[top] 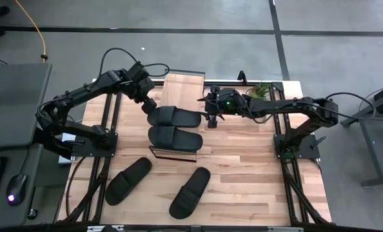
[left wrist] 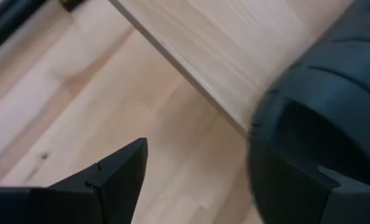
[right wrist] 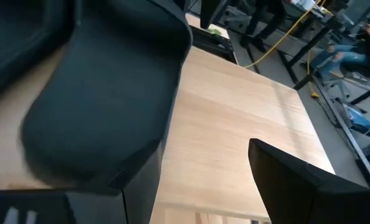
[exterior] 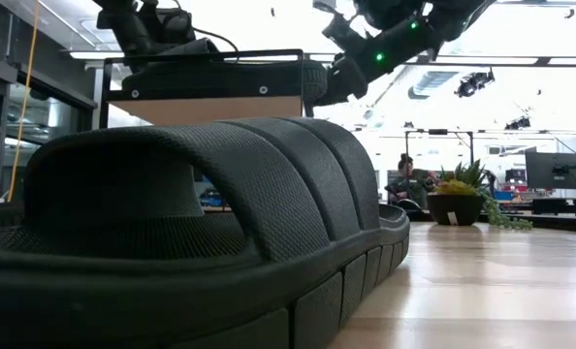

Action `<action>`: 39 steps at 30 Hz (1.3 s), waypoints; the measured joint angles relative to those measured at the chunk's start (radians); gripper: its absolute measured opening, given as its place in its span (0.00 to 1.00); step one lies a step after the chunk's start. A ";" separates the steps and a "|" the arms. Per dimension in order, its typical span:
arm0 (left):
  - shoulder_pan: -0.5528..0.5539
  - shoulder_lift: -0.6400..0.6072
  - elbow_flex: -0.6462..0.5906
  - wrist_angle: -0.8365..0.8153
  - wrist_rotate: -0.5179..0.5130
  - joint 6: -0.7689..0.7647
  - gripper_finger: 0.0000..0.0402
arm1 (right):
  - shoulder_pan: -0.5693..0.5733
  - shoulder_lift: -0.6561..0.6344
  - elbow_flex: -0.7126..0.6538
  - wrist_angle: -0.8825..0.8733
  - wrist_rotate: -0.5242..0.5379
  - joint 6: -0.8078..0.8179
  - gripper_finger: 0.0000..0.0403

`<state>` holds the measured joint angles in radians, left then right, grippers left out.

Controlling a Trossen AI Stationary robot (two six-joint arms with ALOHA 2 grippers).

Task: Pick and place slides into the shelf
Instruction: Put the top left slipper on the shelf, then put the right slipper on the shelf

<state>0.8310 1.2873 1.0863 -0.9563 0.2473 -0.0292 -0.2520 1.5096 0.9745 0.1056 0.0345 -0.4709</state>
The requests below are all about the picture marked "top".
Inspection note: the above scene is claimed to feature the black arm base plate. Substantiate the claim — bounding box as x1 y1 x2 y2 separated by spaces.
70 132 118 159
273 133 321 160

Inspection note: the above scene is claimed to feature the small potted green plant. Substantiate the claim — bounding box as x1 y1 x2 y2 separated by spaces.
244 82 273 101

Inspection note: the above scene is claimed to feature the black computer mouse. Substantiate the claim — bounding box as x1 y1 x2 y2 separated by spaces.
6 173 28 206

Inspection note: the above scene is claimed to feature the orange floor cable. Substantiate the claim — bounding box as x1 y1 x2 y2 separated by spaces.
14 0 48 64

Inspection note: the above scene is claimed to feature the wooden shelf with black frame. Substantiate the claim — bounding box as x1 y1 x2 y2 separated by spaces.
148 69 207 163

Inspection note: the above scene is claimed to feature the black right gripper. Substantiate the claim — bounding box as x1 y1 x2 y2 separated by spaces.
197 85 246 129

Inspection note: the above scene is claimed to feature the grey metal stand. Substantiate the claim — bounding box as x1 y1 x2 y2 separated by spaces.
341 80 383 188

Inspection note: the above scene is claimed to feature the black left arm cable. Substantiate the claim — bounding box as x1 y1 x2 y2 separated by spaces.
99 47 170 78

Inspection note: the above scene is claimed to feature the black rubber slide sandal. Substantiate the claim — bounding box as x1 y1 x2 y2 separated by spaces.
104 157 153 206
146 105 202 128
147 125 204 153
168 166 211 220

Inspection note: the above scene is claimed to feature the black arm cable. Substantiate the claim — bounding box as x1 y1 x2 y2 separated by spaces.
99 47 170 78
325 92 383 122

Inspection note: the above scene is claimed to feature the silver metal bracket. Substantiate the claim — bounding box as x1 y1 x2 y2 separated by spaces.
267 226 304 232
86 225 125 232

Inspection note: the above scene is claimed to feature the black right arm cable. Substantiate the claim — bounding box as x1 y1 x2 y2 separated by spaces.
325 92 383 122

